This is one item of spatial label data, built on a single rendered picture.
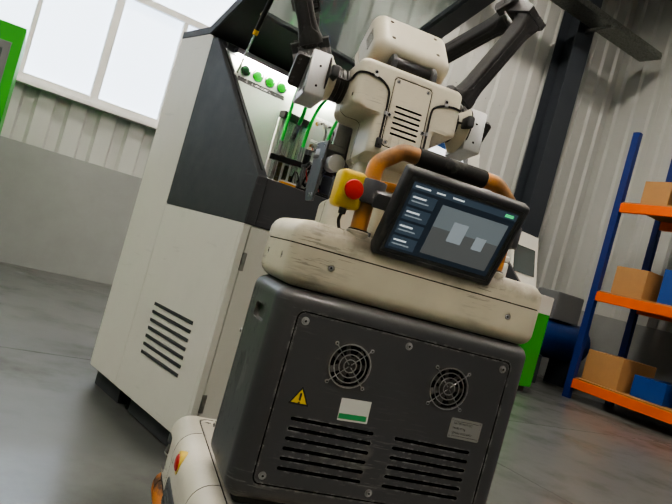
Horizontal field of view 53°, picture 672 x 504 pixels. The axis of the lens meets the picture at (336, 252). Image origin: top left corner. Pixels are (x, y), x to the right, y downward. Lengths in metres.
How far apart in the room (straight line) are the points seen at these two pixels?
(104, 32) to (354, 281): 5.34
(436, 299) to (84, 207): 5.16
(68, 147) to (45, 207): 0.55
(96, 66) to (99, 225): 1.37
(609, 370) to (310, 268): 6.69
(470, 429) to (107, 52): 5.37
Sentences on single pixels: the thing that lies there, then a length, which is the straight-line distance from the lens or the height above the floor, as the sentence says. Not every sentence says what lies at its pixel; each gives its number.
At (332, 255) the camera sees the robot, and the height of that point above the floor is 0.76.
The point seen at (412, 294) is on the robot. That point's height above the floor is 0.73.
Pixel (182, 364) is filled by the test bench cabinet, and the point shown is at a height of 0.29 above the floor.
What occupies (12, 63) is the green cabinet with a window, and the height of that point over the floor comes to 1.39.
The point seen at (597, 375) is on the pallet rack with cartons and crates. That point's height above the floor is 0.32.
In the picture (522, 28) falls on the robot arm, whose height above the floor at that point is 1.52.
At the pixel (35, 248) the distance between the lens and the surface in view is 6.20.
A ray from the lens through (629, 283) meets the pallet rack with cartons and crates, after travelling 7.80.
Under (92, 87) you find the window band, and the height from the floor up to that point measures 1.62.
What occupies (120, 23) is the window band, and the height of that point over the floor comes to 2.24.
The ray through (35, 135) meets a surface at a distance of 6.16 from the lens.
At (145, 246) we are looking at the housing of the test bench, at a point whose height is 0.61.
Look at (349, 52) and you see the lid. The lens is 2.84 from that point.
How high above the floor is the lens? 0.75
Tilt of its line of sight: 1 degrees up
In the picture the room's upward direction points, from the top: 16 degrees clockwise
